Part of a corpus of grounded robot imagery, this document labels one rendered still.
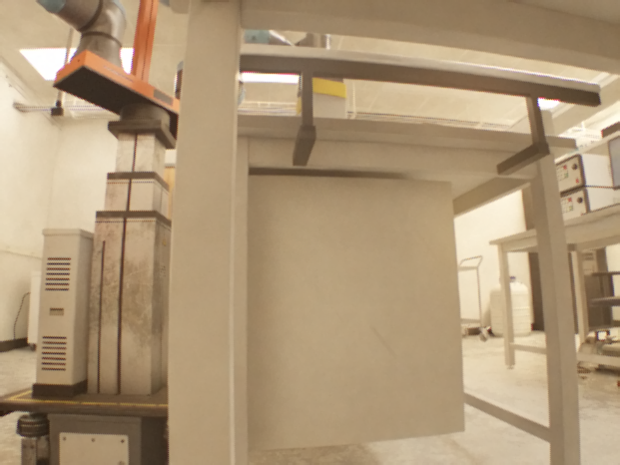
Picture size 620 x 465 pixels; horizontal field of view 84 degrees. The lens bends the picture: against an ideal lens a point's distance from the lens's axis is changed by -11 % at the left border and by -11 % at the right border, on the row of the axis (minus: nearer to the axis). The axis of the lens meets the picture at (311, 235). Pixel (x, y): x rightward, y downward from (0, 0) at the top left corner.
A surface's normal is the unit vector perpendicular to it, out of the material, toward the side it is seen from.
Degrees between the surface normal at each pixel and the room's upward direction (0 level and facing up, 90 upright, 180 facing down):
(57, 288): 90
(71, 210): 90
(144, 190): 90
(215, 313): 90
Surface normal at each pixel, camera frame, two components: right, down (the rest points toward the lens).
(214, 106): 0.14, -0.17
